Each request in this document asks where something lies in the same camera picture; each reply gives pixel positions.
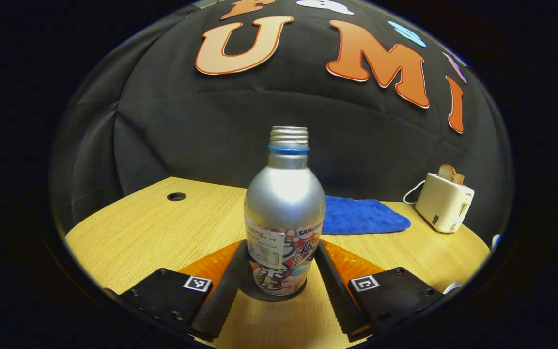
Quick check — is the dark round coaster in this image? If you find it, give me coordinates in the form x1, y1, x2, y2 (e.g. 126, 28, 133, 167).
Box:
239, 270, 309, 302

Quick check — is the silver water bottle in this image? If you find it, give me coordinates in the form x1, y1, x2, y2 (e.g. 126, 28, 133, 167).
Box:
244, 126, 327, 296

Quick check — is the white toaster power cord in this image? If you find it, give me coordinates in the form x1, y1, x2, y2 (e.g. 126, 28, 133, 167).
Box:
403, 180, 426, 205

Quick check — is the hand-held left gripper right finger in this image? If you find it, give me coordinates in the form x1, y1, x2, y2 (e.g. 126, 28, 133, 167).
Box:
314, 240, 454, 341

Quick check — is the white toaster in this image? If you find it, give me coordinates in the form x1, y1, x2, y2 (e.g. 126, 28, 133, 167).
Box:
415, 173, 475, 233

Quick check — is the blue towel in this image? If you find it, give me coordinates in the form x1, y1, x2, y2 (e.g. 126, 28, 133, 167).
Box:
322, 195, 411, 236

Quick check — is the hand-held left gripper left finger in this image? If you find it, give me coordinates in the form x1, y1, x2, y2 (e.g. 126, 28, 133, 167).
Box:
102, 240, 250, 341

